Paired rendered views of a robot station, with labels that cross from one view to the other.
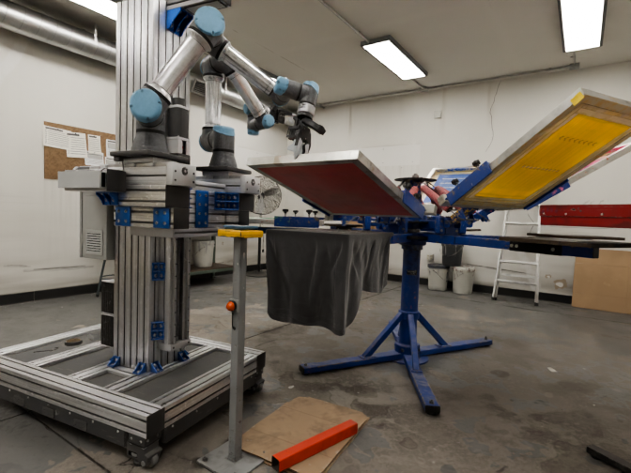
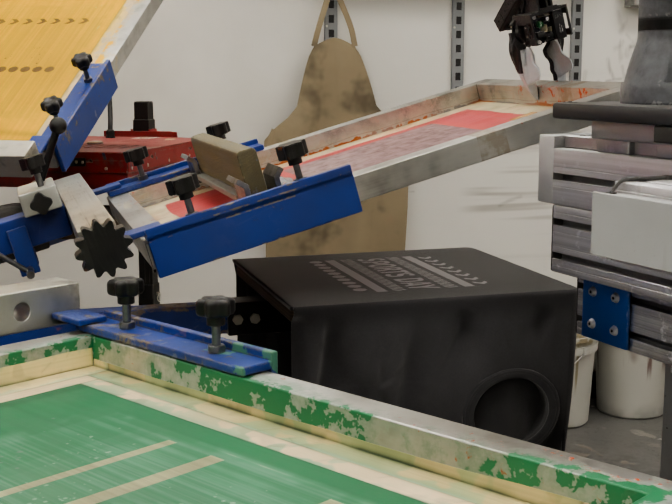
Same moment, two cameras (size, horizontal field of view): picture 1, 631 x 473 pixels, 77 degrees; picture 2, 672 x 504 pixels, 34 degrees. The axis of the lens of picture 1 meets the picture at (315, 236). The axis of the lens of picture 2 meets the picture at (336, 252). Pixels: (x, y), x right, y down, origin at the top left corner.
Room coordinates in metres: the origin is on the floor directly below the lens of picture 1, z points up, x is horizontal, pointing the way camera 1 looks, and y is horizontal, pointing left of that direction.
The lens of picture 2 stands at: (3.45, 1.03, 1.30)
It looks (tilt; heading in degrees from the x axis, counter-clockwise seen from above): 9 degrees down; 219
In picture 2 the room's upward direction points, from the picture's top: straight up
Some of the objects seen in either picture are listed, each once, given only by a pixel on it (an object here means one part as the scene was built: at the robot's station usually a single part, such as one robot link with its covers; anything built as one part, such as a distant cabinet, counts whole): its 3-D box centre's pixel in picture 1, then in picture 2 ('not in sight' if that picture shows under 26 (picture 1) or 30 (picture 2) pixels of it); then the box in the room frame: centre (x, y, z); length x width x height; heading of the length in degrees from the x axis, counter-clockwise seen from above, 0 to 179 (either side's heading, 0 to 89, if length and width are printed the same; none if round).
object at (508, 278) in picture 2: (331, 231); (393, 274); (1.93, -0.08, 0.95); 0.48 x 0.44 x 0.01; 146
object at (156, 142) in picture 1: (150, 143); not in sight; (1.71, 0.72, 1.31); 0.15 x 0.15 x 0.10
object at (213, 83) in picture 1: (213, 103); not in sight; (2.26, 0.60, 1.63); 0.15 x 0.12 x 0.55; 41
